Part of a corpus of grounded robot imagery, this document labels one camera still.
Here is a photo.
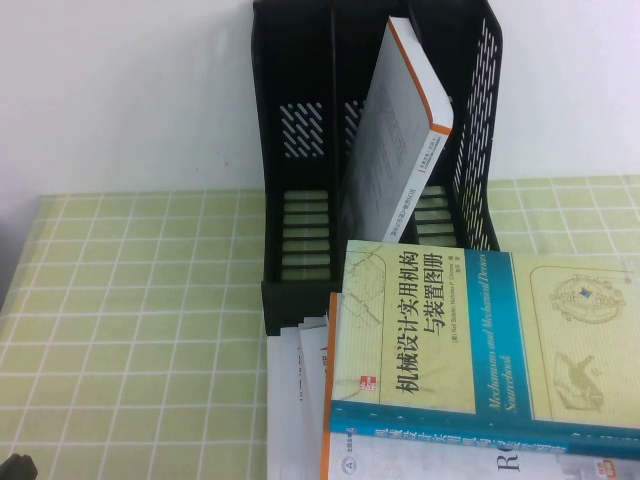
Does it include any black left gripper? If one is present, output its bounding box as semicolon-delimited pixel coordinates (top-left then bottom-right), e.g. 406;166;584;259
0;451;37;480

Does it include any yellow book with blue spine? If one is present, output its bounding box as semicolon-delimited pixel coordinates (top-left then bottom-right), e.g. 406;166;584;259
327;238;640;459

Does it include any white book with grey title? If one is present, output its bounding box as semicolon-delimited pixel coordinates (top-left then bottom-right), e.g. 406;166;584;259
266;327;312;480

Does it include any white book with red title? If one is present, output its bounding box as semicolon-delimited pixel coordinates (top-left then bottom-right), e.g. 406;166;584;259
298;319;334;480

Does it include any white ROS2 programming book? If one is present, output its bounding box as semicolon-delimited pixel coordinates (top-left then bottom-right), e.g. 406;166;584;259
319;292;640;480

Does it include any white book with orange band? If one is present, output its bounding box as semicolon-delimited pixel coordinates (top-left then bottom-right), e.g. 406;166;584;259
335;16;455;247

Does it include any black plastic book holder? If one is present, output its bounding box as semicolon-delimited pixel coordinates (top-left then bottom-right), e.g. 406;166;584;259
248;0;503;337

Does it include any green checkered tablecloth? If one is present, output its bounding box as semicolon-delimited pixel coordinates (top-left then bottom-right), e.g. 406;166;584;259
0;173;640;480

